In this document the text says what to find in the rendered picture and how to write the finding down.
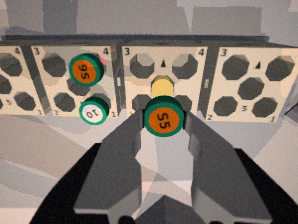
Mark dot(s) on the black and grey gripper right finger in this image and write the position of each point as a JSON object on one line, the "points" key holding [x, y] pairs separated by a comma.
{"points": [[228, 186]]}

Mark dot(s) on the beige bucket adapter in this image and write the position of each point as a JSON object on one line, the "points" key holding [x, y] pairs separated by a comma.
{"points": [[21, 93], [144, 60], [60, 87], [264, 85]]}

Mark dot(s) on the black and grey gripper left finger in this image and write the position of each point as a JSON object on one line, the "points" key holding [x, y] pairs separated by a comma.
{"points": [[104, 184]]}

